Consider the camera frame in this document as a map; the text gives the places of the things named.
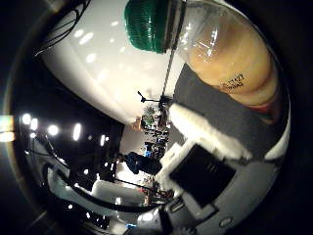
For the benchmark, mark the black tripod stand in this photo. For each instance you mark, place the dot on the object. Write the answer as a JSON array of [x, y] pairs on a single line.
[[147, 98]]

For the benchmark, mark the white box case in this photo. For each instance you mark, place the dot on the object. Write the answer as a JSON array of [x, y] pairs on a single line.
[[114, 193]]

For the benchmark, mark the orange juice bottle green cap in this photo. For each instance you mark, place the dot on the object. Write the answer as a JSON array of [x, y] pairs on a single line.
[[225, 55]]

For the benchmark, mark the person in dark clothes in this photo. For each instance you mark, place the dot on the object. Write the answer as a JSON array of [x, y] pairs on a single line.
[[143, 163]]

